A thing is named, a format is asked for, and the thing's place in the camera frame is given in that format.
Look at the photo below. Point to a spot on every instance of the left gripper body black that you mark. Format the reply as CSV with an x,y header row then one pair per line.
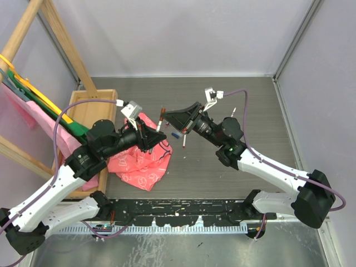
x,y
137,136

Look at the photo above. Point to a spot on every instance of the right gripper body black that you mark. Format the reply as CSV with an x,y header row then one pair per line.
x,y
188,123

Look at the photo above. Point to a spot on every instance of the short white pen red tip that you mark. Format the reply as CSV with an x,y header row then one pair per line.
x,y
184,141

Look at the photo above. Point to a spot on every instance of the white pen brown cap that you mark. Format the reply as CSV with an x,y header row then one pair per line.
x,y
159,126

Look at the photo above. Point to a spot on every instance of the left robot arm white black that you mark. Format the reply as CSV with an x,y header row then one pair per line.
x,y
30,223

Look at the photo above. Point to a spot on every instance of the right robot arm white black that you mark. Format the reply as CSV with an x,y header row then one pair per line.
x,y
307,196

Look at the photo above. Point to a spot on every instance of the coral patterned cloth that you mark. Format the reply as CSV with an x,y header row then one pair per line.
x,y
141,169

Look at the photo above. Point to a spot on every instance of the green garment on hanger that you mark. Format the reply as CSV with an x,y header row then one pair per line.
x,y
77,130

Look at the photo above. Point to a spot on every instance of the wooden rack base tray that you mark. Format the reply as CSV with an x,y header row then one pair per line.
x,y
86,114

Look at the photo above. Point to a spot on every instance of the yellow hanger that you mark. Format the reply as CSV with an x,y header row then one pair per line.
x,y
27,84

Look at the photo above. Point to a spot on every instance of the pink garment on hanger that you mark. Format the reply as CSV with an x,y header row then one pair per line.
x,y
26,124

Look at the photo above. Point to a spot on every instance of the aluminium corner profile left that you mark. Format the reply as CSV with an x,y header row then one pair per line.
x,y
55,41

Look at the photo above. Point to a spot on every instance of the aluminium corner profile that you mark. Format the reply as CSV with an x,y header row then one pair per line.
x,y
55,41
298,36

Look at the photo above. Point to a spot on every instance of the grey-blue hanger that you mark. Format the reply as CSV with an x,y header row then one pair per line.
x,y
19,92

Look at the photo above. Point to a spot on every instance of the aluminium corner profile right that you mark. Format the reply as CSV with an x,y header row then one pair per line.
x,y
298,36

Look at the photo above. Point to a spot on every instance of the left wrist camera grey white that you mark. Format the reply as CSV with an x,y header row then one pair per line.
x,y
131,111

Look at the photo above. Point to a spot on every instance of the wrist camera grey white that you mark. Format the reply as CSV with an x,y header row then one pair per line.
x,y
211,99
131,111

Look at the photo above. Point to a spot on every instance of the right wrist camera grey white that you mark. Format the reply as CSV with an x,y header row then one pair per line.
x,y
211,99

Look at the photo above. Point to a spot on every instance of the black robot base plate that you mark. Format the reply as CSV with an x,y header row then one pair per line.
x,y
174,212

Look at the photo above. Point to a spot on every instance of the slotted cable duct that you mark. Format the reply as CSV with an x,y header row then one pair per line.
x,y
80,229

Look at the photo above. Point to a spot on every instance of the wooden clothes rack frame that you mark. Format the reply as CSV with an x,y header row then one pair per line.
x,y
12,46

